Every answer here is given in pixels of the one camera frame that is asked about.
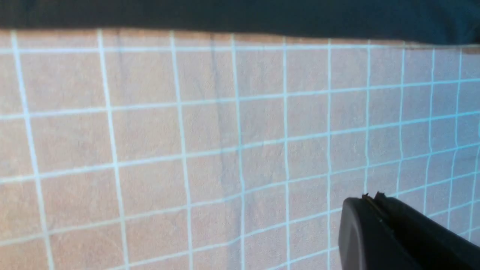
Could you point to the dark gray long-sleeve top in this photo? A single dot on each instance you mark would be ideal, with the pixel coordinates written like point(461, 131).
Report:
point(438, 22)

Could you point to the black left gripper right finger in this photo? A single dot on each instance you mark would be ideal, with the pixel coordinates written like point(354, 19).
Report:
point(430, 244)

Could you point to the pink grid-pattern table mat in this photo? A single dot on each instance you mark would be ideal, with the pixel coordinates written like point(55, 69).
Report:
point(149, 150)

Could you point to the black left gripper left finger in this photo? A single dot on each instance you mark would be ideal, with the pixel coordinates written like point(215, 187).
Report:
point(365, 242)

